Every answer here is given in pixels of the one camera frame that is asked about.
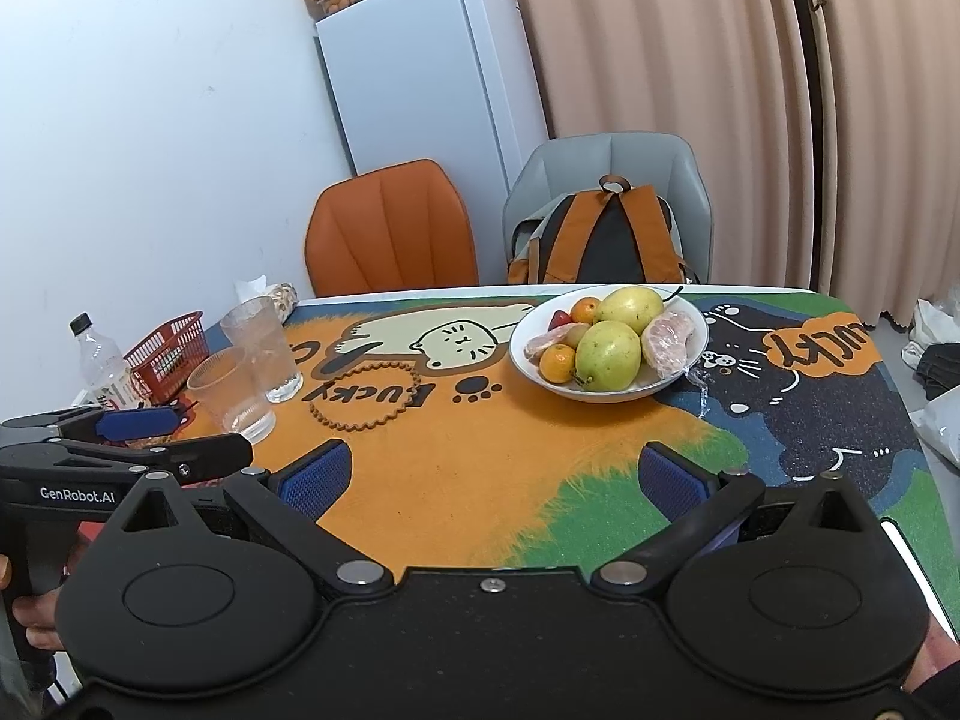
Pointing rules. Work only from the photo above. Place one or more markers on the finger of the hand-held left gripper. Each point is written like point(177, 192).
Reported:
point(187, 456)
point(131, 424)

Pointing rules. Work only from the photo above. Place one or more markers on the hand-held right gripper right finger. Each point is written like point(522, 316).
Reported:
point(675, 484)

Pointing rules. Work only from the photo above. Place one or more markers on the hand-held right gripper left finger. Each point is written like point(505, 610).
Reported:
point(311, 481)

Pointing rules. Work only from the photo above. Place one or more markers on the white ceramic plate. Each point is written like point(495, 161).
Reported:
point(675, 390)

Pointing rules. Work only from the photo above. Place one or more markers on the pink pomelo segment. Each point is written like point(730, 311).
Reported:
point(541, 345)
point(667, 345)

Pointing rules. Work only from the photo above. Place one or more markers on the yellow-green pear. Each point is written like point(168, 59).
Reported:
point(630, 309)
point(609, 356)

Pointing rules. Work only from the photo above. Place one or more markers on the small brown kiwi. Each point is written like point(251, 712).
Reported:
point(578, 335)

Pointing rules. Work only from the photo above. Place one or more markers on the red cherry tomato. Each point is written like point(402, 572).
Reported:
point(560, 320)

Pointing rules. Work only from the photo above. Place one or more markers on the person's left hand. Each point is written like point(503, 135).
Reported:
point(41, 622)

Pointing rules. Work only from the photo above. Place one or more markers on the person's right hand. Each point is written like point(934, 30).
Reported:
point(931, 652)

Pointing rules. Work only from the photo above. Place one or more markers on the clear plastic bottle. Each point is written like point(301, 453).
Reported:
point(101, 367)

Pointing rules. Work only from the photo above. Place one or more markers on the clear ribbed glass cup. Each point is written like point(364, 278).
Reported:
point(231, 397)
point(262, 345)

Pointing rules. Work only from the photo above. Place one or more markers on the red plastic basket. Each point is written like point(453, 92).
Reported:
point(169, 356)

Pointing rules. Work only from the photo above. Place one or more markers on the colourful cartoon cat mat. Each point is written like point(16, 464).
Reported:
point(480, 465)

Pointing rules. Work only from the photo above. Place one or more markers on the printed tissue pack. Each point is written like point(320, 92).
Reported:
point(270, 296)

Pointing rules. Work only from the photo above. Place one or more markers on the orange and black backpack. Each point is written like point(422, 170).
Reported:
point(600, 240)

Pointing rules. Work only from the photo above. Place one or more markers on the orange leather chair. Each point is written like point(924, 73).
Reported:
point(390, 229)

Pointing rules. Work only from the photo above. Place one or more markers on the white plastic bag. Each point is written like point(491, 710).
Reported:
point(930, 326)
point(941, 427)

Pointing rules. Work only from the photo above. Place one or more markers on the pile of black clothes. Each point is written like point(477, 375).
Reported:
point(941, 371)

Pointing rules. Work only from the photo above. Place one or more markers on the grey leather chair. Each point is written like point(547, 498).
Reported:
point(600, 157)

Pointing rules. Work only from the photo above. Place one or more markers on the pink curtain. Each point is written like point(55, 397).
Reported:
point(660, 37)
point(885, 127)

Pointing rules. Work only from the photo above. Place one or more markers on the white refrigerator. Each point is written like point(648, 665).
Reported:
point(427, 75)

